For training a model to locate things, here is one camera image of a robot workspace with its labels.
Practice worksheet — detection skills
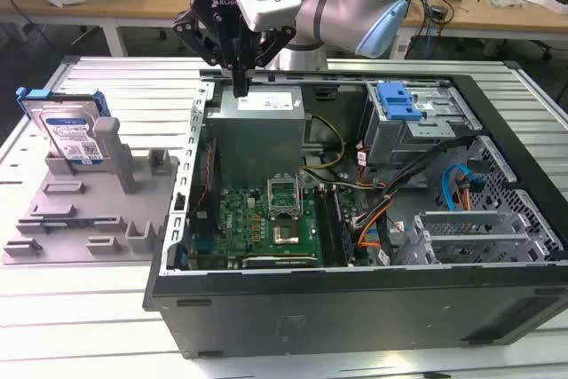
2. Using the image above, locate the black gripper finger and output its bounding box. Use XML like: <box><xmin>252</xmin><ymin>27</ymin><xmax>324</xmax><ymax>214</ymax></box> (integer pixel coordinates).
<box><xmin>171</xmin><ymin>9</ymin><xmax>243</xmax><ymax>99</ymax></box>
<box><xmin>241</xmin><ymin>26</ymin><xmax>297</xmax><ymax>99</ymax></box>

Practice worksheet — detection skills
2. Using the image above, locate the hard disk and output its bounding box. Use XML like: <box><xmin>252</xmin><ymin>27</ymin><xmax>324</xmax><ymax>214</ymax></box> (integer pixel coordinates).
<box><xmin>15</xmin><ymin>87</ymin><xmax>112</xmax><ymax>167</ymax></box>

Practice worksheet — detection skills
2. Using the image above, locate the blue wire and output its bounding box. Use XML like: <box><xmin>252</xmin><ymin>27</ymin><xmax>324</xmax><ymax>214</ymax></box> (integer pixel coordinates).
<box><xmin>441</xmin><ymin>163</ymin><xmax>488</xmax><ymax>212</ymax></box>

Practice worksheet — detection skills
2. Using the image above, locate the orange wire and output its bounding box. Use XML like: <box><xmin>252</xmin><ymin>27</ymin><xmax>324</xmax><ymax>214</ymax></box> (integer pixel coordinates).
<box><xmin>459</xmin><ymin>177</ymin><xmax>475</xmax><ymax>211</ymax></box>
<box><xmin>356</xmin><ymin>214</ymin><xmax>392</xmax><ymax>250</ymax></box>

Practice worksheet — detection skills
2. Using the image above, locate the grey power supply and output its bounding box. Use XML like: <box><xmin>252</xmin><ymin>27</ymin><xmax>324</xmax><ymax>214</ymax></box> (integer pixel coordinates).
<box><xmin>204</xmin><ymin>84</ymin><xmax>307</xmax><ymax>189</ymax></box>

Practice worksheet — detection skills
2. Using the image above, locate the blue drive cage latch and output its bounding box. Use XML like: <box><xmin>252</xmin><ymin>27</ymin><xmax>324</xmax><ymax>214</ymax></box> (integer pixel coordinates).
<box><xmin>375</xmin><ymin>81</ymin><xmax>422</xmax><ymax>122</ymax></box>

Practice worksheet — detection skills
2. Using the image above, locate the metal socket cover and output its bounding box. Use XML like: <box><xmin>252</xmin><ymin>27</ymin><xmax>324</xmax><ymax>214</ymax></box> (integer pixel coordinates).
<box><xmin>264</xmin><ymin>172</ymin><xmax>305</xmax><ymax>219</ymax></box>

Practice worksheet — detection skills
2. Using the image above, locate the silver optical drive cage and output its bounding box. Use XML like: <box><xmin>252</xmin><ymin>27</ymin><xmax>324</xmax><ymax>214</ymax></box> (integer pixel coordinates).
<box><xmin>361</xmin><ymin>81</ymin><xmax>483</xmax><ymax>167</ymax></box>

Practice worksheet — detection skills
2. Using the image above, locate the green motherboard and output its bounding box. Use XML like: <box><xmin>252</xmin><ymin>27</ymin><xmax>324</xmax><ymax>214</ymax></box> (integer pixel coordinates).
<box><xmin>188</xmin><ymin>183</ymin><xmax>360</xmax><ymax>270</ymax></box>

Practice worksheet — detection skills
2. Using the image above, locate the black RAM slot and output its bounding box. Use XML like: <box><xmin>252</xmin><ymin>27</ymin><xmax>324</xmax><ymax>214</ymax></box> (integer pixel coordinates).
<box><xmin>313</xmin><ymin>186</ymin><xmax>345</xmax><ymax>267</ymax></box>

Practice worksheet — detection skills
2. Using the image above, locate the CPU socket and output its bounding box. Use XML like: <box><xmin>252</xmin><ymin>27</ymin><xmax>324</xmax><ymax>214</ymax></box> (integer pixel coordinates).
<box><xmin>271</xmin><ymin>217</ymin><xmax>304</xmax><ymax>247</ymax></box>

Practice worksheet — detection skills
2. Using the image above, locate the RAM stick with blue labels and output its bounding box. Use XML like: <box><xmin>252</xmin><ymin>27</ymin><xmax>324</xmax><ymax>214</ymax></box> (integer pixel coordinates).
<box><xmin>331</xmin><ymin>186</ymin><xmax>359</xmax><ymax>265</ymax></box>

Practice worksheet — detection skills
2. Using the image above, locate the black graphics card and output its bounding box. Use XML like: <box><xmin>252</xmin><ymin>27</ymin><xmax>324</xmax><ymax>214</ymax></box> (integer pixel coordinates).
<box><xmin>241</xmin><ymin>254</ymin><xmax>321</xmax><ymax>270</ymax></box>

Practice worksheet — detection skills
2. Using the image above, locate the grey parts rack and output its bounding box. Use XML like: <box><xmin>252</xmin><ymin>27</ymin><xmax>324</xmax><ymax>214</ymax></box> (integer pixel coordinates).
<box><xmin>2</xmin><ymin>116</ymin><xmax>181</xmax><ymax>267</ymax></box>

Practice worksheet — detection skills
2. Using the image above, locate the green RAM stick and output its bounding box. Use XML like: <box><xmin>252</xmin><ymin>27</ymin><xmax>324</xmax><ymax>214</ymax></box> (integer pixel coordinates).
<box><xmin>42</xmin><ymin>217</ymin><xmax>95</xmax><ymax>227</ymax></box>

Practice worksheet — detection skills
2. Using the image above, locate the black PC case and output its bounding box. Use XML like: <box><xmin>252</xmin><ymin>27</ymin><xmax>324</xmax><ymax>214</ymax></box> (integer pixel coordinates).
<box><xmin>141</xmin><ymin>68</ymin><xmax>568</xmax><ymax>360</ymax></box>

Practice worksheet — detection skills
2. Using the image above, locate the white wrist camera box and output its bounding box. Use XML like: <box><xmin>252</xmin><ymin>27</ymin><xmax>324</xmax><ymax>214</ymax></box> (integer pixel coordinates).
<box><xmin>233</xmin><ymin>0</ymin><xmax>304</xmax><ymax>33</ymax></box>

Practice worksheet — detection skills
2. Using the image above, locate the yellow wire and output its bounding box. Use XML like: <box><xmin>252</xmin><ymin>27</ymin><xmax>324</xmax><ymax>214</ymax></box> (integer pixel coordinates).
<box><xmin>301</xmin><ymin>114</ymin><xmax>348</xmax><ymax>174</ymax></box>

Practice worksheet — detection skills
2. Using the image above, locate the black cable bundle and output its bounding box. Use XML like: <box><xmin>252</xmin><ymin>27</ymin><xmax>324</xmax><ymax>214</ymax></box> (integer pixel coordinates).
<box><xmin>352</xmin><ymin>137</ymin><xmax>478</xmax><ymax>232</ymax></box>

